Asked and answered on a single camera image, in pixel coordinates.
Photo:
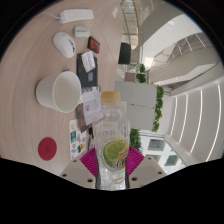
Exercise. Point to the white power strip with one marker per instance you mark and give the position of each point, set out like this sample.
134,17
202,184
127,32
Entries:
76,15

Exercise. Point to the green planter shrub row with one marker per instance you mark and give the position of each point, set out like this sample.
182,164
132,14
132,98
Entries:
158,106

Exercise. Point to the white computer mouse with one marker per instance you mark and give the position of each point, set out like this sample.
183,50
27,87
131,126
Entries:
64,44

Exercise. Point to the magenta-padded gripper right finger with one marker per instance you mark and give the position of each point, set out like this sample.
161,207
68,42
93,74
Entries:
136,163

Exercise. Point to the small red and black box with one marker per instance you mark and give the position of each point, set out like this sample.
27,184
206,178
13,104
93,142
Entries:
93,44

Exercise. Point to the white mug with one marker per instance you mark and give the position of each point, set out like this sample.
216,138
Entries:
50,91

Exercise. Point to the flat round red coaster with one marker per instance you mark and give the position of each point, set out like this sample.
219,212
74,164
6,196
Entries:
47,149

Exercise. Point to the small blue clip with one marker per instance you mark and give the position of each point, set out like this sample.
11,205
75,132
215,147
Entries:
66,70

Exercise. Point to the white printed card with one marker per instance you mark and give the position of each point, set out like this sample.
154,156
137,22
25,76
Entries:
88,61

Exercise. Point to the small grey oval device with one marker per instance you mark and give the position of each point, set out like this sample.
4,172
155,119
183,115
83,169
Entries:
81,31

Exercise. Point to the small white paper note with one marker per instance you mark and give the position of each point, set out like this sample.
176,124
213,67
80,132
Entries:
115,12

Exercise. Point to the tall green leafy hedge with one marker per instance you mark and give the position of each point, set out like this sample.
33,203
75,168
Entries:
135,138

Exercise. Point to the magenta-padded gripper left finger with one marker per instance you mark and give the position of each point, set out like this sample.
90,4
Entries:
88,163

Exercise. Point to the clear lime-label drink bottle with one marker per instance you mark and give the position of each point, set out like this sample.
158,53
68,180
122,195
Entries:
111,133

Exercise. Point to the black office chair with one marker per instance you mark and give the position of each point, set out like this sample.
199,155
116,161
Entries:
124,53

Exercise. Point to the ceiling light strips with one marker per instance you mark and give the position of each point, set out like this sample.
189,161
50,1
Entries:
200,120

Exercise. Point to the potted plants in brown planter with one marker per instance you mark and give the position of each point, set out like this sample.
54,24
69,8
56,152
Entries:
141,76

